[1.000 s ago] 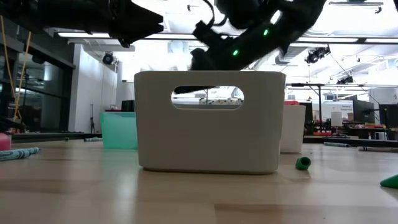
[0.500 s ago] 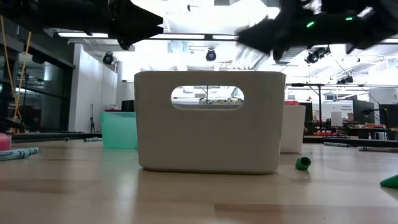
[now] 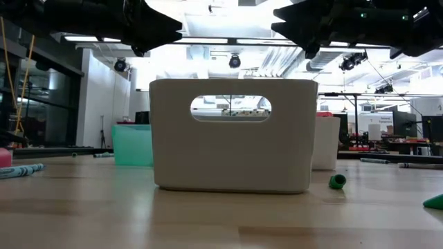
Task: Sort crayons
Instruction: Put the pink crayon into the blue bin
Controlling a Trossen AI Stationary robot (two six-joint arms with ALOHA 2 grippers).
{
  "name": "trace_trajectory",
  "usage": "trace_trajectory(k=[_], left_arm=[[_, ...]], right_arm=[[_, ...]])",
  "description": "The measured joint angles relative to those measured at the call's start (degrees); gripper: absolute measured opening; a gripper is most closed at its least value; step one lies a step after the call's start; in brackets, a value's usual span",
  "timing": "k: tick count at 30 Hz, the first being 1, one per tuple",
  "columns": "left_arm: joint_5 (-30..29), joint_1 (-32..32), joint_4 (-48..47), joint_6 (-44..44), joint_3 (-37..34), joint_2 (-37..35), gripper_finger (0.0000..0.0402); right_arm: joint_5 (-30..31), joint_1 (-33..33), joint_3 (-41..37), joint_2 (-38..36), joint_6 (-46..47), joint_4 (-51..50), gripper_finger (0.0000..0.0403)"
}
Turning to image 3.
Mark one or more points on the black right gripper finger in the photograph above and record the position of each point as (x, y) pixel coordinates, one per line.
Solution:
(304, 12)
(308, 34)

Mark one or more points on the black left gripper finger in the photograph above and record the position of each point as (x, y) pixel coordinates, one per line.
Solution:
(155, 20)
(152, 39)

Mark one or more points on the grey plastic bin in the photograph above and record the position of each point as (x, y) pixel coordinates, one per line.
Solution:
(235, 155)

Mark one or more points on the light blue crayon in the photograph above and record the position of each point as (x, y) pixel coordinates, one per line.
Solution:
(19, 171)

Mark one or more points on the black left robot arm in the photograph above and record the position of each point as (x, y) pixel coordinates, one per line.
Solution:
(52, 15)

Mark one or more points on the black ceiling spotlight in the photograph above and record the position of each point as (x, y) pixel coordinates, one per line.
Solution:
(353, 61)
(384, 89)

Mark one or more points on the black background box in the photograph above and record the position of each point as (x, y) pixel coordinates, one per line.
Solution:
(142, 117)

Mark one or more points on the red background container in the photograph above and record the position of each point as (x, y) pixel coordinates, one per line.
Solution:
(324, 114)

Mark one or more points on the black background stand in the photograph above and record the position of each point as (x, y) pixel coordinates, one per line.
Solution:
(355, 117)

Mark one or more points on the white sign board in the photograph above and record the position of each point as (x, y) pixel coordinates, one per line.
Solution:
(384, 120)

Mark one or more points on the green plastic bin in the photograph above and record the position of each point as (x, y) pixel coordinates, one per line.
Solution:
(133, 145)

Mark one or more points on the black tripod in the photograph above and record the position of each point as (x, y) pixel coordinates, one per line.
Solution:
(102, 135)

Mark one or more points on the black computer monitor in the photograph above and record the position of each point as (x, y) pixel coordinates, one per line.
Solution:
(432, 128)
(404, 124)

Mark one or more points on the white box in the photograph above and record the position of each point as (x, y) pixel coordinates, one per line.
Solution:
(374, 132)

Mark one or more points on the white plastic bin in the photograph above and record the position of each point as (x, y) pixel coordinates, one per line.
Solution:
(325, 143)

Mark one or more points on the cluttered background workbench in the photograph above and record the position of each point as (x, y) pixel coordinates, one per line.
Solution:
(387, 145)

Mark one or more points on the black ceiling camera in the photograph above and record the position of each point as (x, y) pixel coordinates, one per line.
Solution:
(234, 61)
(120, 65)

